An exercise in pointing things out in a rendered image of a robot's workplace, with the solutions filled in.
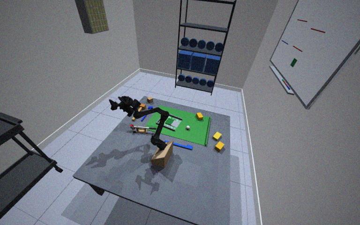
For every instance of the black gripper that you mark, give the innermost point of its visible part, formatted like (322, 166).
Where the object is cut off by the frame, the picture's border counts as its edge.
(125, 104)

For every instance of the red putter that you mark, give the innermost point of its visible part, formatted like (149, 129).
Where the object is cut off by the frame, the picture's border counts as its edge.
(133, 127)

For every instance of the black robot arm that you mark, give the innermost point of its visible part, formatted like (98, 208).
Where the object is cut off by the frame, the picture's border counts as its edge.
(164, 115)

